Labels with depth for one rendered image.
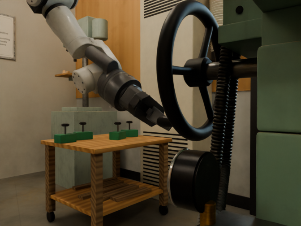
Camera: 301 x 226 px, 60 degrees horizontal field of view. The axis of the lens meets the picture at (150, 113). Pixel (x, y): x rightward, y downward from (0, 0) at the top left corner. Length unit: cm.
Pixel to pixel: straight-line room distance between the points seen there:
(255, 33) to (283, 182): 23
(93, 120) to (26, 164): 110
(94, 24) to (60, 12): 175
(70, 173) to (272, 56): 231
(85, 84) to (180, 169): 45
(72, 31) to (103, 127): 187
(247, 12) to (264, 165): 27
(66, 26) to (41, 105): 257
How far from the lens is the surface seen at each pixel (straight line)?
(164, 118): 53
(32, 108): 323
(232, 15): 48
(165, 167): 182
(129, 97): 58
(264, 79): 29
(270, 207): 31
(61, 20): 76
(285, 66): 29
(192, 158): 26
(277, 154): 29
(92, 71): 67
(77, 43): 72
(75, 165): 242
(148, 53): 217
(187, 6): 53
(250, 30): 44
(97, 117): 250
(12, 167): 322
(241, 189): 211
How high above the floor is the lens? 73
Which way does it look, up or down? 1 degrees down
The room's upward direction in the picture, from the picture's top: straight up
